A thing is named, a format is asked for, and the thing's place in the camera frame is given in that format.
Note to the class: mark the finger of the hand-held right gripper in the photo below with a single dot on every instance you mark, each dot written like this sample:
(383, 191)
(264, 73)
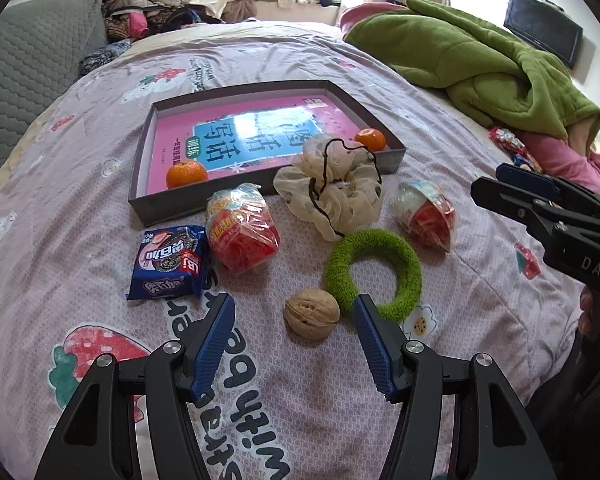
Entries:
(505, 202)
(525, 176)

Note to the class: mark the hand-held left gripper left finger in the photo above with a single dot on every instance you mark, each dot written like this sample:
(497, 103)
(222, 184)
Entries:
(212, 345)

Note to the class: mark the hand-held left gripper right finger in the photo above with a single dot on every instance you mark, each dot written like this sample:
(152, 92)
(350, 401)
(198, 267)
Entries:
(375, 350)

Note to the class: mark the small red snack packet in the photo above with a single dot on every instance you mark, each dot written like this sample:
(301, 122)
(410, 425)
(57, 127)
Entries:
(425, 217)

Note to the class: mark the large red snack packet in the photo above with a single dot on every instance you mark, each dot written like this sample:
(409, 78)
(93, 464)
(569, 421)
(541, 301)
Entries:
(242, 232)

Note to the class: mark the grey shallow cardboard box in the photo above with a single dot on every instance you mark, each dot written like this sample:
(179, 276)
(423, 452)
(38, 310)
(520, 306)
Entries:
(180, 210)

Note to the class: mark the person's right hand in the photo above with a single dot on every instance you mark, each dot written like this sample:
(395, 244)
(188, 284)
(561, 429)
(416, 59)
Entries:
(588, 312)

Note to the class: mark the pink quilt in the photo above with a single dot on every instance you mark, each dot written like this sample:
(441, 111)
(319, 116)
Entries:
(555, 155)

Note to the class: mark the red candy wrapper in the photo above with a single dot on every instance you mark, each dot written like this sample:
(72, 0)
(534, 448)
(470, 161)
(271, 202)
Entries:
(507, 141)

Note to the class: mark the brown walnut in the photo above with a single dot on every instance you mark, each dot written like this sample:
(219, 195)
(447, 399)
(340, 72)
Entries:
(312, 315)

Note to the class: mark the blue cookie packet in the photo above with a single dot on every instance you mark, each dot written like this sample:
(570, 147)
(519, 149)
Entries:
(170, 262)

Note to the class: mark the green fleece blanket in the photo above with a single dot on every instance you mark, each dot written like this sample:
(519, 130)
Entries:
(470, 55)

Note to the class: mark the orange mandarin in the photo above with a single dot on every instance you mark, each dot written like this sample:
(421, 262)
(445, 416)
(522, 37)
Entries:
(187, 175)
(370, 140)

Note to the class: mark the black flat television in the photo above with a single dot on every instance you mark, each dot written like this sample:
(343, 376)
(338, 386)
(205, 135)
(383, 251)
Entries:
(542, 27)

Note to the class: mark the cream fabric scrunchie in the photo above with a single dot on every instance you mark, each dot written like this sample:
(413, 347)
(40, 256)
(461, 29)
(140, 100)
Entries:
(350, 200)

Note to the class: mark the pink pillow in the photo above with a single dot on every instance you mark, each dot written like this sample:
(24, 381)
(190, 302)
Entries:
(365, 10)

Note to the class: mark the dark blue patterned cloth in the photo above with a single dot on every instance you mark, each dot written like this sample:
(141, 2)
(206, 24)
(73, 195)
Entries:
(102, 57)

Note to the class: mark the grey quilted headboard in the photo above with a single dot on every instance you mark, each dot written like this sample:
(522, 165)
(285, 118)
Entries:
(30, 60)

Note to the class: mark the pile of mixed clothes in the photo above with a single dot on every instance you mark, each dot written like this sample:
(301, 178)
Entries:
(150, 10)

